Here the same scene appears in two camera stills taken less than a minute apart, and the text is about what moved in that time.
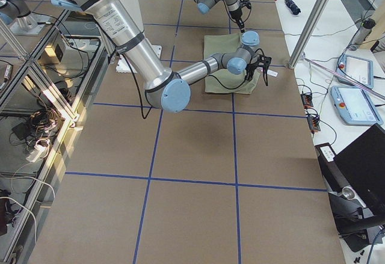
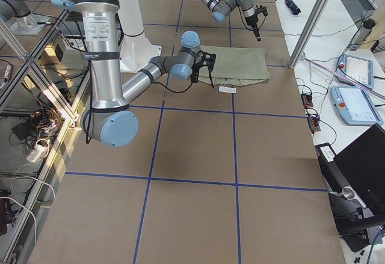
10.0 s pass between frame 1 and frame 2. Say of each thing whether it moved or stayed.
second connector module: stayed
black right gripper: moved
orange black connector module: stayed
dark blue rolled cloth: stayed
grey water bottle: stayed
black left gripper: moved
